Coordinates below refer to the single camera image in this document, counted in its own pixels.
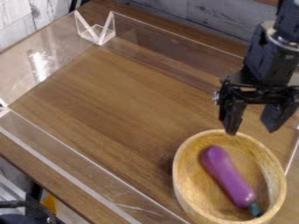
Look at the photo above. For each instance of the clear acrylic corner bracket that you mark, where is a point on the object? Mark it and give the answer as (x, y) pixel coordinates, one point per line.
(100, 34)

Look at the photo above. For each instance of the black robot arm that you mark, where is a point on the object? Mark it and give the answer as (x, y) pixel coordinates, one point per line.
(288, 20)

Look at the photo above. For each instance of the clear acrylic tray wall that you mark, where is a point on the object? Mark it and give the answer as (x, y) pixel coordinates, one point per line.
(96, 115)

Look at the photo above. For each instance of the purple toy eggplant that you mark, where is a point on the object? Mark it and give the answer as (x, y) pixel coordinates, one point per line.
(218, 164)

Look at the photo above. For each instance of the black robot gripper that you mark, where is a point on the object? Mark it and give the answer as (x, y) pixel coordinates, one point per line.
(261, 82)

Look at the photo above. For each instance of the black clamp under table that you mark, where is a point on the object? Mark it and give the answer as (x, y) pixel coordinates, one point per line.
(34, 199)

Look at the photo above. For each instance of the brown wooden bowl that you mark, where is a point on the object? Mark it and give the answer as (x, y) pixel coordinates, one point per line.
(202, 198)

